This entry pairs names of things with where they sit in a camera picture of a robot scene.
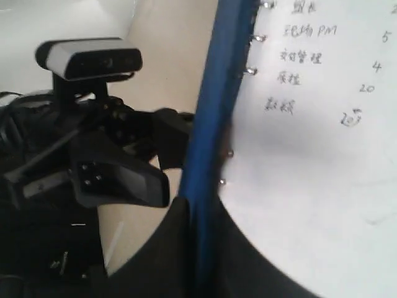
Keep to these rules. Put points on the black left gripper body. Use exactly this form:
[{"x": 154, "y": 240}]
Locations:
[{"x": 34, "y": 136}]

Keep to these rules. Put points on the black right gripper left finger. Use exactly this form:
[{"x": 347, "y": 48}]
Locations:
[{"x": 164, "y": 265}]

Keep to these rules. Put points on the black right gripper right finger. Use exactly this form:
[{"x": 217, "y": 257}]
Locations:
[{"x": 240, "y": 270}]

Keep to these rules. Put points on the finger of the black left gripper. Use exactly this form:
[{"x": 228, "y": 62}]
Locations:
[
  {"x": 103, "y": 174},
  {"x": 171, "y": 133}
]

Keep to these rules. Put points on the white handwritten paper sheet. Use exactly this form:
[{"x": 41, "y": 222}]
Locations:
[{"x": 312, "y": 178}]

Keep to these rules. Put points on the blue ring binder notebook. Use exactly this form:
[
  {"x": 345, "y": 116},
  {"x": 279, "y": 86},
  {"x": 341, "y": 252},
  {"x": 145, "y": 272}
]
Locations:
[{"x": 224, "y": 69}]

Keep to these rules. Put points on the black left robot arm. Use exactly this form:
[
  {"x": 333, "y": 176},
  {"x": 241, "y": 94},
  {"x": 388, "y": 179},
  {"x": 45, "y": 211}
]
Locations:
[{"x": 50, "y": 247}]

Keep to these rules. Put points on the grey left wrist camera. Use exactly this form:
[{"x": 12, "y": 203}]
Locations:
[{"x": 89, "y": 58}]

